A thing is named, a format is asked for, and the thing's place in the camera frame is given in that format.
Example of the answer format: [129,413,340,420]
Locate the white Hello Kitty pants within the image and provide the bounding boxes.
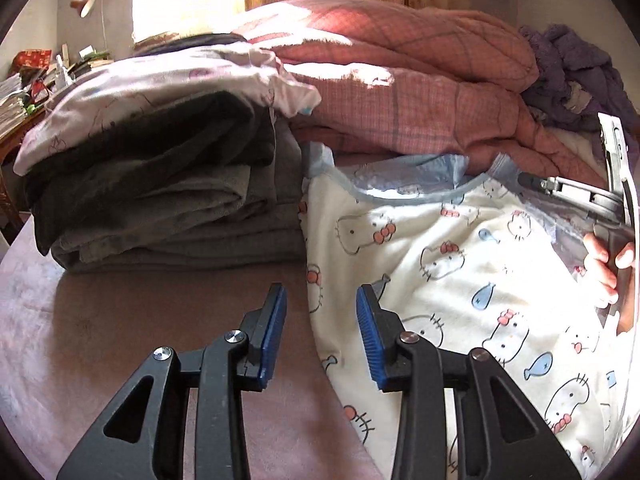
[299,143,639,479]

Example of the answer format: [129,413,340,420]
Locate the person right hand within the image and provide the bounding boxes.
[582,233,637,334]

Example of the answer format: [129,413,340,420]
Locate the white pillow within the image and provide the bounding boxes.
[546,127,606,180]

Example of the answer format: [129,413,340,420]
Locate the purple fleece blanket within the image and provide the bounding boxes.
[518,24,639,153]

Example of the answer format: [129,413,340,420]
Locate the pink plaid quilt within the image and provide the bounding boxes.
[233,0,602,185]

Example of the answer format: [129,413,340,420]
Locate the dark folded clothes stack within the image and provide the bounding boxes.
[23,35,305,272]

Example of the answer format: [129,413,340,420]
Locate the wooden desk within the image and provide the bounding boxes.
[1,108,44,244]

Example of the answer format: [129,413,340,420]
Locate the stack of papers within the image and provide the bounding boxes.
[0,74,29,136]

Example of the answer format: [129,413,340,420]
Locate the pink cartoon folded garment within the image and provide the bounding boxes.
[13,42,321,177]

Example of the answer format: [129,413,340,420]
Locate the stack of books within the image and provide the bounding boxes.
[67,47,114,78]

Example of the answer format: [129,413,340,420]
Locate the red box on desk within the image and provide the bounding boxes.
[11,49,52,73]

